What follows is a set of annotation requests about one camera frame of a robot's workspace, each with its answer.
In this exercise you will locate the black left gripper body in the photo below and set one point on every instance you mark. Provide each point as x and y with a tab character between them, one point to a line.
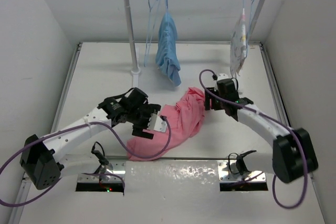
140	117

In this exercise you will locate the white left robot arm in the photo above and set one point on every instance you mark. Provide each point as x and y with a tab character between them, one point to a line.
47	159

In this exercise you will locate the metal base plate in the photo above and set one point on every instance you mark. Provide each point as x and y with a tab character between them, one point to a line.
114	173
226	174

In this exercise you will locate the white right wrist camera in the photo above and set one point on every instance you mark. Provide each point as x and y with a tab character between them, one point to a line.
219	76

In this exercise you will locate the blue t shirt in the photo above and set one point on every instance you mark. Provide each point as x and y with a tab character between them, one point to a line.
166	57

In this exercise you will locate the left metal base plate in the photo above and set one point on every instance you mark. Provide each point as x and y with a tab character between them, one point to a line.
114	173

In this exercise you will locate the pink t shirt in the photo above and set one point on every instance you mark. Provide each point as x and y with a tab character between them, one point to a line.
186	118

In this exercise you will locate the white patterned garment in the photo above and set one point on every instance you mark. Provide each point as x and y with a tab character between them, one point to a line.
238	46

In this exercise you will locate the empty blue wire hanger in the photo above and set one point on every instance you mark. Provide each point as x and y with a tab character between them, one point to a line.
152	18

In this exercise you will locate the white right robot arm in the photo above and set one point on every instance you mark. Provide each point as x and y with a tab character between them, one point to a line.
290	147

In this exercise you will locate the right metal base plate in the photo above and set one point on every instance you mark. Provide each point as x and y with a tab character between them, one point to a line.
226	174

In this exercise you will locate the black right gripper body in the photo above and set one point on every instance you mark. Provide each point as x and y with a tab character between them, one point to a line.
218	105

